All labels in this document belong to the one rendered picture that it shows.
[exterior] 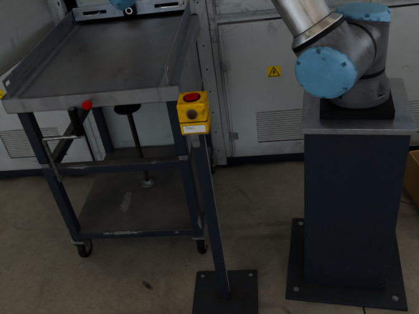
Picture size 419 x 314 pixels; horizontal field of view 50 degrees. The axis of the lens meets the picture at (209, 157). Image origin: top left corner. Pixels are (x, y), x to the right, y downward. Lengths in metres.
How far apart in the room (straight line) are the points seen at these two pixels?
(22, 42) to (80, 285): 1.05
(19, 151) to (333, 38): 1.99
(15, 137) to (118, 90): 1.25
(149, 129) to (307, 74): 1.35
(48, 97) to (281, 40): 1.06
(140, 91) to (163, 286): 0.85
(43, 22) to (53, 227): 0.99
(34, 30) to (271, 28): 1.03
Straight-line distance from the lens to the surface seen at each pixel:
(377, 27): 1.32
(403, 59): 2.24
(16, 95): 1.67
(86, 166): 1.76
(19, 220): 2.53
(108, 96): 1.53
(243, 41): 2.09
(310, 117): 1.40
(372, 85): 1.39
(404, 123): 1.39
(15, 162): 2.77
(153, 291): 1.93
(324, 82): 1.18
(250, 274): 1.90
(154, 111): 2.32
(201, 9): 2.07
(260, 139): 2.35
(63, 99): 1.59
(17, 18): 2.06
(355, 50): 1.20
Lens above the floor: 1.48
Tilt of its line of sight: 36 degrees down
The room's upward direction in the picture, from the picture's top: 9 degrees counter-clockwise
